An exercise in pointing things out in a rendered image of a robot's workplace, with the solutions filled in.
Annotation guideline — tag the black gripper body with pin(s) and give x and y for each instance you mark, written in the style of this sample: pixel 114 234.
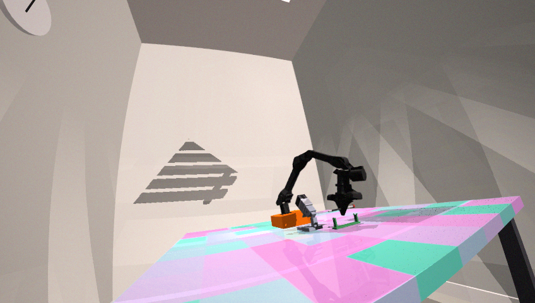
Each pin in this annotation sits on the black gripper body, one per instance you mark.
pixel 343 192

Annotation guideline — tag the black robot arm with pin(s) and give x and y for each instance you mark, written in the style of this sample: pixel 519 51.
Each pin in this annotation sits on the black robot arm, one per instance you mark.
pixel 299 162

